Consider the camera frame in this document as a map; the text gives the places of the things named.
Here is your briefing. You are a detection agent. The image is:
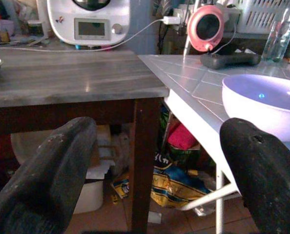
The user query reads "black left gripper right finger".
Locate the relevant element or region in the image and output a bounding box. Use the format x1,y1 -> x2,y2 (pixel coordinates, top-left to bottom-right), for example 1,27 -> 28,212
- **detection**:
219,117 -> 290,234

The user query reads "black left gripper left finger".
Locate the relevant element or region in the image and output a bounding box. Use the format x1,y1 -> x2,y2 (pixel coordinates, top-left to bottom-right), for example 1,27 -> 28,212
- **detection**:
0,116 -> 99,234

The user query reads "lavender plastic bowl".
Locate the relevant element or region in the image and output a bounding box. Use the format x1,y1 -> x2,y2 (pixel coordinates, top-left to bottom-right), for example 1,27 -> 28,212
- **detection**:
221,74 -> 290,142

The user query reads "white plastic bin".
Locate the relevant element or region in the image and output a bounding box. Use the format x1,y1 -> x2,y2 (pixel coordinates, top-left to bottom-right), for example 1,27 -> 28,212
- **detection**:
10,124 -> 111,215

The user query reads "yellow and blue bag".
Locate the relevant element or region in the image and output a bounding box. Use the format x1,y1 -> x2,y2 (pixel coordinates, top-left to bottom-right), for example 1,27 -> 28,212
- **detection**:
110,165 -> 211,209

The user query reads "pink cloth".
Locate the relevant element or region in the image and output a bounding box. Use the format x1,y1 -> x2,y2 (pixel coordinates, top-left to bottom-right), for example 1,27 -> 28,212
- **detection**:
168,123 -> 197,150

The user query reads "white folding table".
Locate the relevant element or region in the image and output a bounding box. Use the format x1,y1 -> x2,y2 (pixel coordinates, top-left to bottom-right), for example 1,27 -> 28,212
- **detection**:
137,54 -> 290,234

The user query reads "grey top wooden table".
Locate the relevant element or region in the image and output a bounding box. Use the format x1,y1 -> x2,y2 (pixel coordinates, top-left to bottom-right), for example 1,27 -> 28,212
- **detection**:
0,47 -> 170,234

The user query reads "black oblong case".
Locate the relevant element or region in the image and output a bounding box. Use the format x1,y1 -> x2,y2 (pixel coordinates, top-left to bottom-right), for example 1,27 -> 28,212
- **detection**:
200,52 -> 262,71

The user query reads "white kitchen appliance with display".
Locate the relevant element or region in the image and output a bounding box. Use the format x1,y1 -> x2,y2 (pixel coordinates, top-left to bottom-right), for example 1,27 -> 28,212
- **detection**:
46,0 -> 131,47

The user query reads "small dark jar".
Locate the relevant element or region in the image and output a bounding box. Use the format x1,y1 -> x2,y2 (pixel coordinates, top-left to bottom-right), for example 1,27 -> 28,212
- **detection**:
27,19 -> 43,37

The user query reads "pale purple tub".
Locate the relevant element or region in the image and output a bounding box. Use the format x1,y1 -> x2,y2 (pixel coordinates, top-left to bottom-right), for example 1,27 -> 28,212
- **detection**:
0,19 -> 15,40

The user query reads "white plastic basket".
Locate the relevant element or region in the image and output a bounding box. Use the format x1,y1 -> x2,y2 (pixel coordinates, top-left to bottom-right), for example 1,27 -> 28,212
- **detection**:
237,0 -> 290,34

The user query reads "white charger plug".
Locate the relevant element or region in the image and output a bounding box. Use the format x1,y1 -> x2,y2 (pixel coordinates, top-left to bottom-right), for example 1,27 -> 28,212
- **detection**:
163,16 -> 181,25

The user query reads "pink ring-shaped gadget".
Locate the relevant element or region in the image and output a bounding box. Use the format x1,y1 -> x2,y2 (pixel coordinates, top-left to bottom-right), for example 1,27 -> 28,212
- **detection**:
186,5 -> 225,51

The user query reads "white power cable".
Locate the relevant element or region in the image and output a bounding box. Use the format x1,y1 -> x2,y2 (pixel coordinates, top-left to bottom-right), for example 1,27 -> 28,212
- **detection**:
0,19 -> 165,53

